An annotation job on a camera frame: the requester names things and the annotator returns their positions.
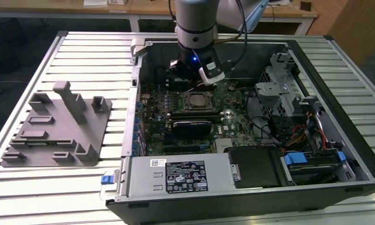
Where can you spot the CPU socket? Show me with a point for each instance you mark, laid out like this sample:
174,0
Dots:
185,108

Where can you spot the silver case latch blue tab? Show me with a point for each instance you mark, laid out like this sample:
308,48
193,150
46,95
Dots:
106,180

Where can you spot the small black desk object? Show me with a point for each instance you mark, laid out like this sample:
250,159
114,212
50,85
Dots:
306,5

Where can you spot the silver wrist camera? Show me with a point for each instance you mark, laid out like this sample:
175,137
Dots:
213,75

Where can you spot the grey case hinge bracket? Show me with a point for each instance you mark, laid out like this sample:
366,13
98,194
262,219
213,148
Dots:
138,44

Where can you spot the silver finned heat sink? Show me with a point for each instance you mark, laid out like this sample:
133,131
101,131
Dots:
223,143

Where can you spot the grey plastic parts rack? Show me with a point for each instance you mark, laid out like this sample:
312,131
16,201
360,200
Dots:
66,131

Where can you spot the metal disk bay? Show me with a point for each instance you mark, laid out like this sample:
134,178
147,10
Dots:
350,174

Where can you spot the white paper sheet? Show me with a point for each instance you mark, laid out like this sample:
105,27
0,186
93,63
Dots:
95,2

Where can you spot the silver power supply unit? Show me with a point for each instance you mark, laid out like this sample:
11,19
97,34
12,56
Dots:
143,178

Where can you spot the hard disk in blue carrier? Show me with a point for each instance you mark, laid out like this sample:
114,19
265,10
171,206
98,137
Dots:
313,170

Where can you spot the silver metal drive cage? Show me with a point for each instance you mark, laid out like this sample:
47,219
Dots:
276,93

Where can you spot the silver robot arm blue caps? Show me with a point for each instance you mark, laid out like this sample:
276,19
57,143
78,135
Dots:
195,23

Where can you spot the wooden desk white legs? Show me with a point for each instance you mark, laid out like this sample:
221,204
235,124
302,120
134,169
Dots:
285,11

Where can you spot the black open PC case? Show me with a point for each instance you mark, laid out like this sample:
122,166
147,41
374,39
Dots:
206,211

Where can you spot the wooden cabinet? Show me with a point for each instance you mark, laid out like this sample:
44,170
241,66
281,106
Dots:
357,28

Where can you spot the black graphics card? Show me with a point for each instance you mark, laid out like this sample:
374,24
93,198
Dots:
190,128

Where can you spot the green motherboard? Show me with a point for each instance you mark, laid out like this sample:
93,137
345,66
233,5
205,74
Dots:
238,131

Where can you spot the black expansion slot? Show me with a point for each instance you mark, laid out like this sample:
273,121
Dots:
181,150

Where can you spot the small white box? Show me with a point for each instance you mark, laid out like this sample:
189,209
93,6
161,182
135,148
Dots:
117,2

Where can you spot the small wrist camera box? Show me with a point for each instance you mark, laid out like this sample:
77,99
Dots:
178,69

